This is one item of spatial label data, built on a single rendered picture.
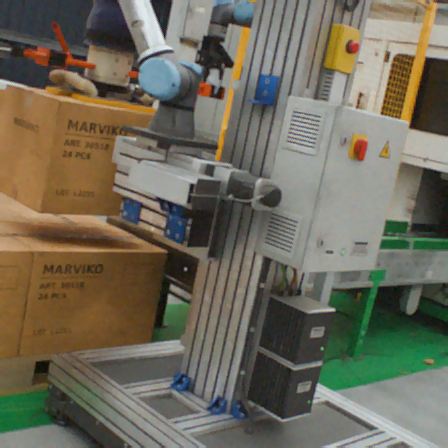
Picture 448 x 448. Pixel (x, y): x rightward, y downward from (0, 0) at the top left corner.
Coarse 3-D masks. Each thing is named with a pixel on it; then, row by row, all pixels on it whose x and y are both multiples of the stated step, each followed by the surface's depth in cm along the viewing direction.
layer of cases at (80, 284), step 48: (0, 192) 339; (0, 240) 252; (48, 240) 267; (96, 240) 284; (144, 240) 302; (0, 288) 244; (48, 288) 257; (96, 288) 271; (144, 288) 288; (0, 336) 249; (48, 336) 262; (96, 336) 277; (144, 336) 294
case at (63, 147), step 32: (32, 96) 254; (64, 96) 268; (0, 128) 271; (32, 128) 254; (64, 128) 246; (96, 128) 255; (0, 160) 270; (32, 160) 253; (64, 160) 250; (96, 160) 259; (32, 192) 252; (64, 192) 253; (96, 192) 262
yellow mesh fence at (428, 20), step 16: (416, 0) 460; (432, 16) 474; (368, 48) 440; (400, 64) 466; (416, 64) 479; (416, 80) 480; (352, 96) 441; (384, 112) 468; (400, 160) 491; (336, 288) 481
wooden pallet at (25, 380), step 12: (0, 360) 251; (12, 360) 254; (24, 360) 258; (36, 360) 261; (0, 372) 252; (12, 372) 255; (24, 372) 259; (0, 384) 253; (12, 384) 257; (24, 384) 260; (36, 384) 265
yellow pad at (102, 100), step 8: (72, 96) 262; (80, 96) 258; (88, 96) 259; (96, 96) 264; (104, 96) 265; (104, 104) 261; (112, 104) 264; (120, 104) 266; (128, 104) 269; (136, 104) 273; (152, 112) 278
